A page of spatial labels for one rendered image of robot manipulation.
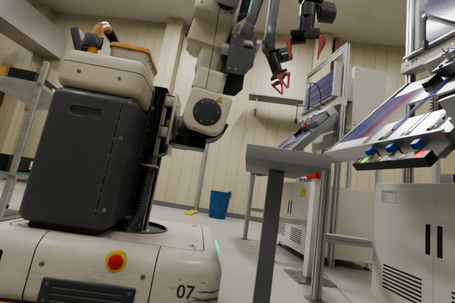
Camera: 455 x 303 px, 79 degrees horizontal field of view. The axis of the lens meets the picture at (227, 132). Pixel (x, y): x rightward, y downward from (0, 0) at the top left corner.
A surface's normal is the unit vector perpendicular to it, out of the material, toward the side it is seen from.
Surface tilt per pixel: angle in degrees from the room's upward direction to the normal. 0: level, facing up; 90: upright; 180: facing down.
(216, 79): 90
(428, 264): 90
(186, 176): 90
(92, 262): 84
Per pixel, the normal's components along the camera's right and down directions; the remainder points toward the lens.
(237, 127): -0.07, -0.21
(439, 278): -0.97, -0.18
